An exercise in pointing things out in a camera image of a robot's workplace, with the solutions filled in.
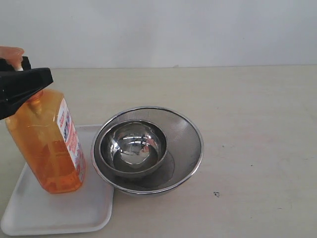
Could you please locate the white rectangular plastic tray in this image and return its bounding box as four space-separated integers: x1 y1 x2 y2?
1 124 114 236

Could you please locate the steel mesh strainer basket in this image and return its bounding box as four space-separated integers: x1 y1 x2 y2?
91 106 204 197

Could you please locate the small stainless steel bowl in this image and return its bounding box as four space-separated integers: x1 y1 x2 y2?
96 119 167 179

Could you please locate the orange pump soap bottle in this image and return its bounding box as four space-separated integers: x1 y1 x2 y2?
0 46 85 194

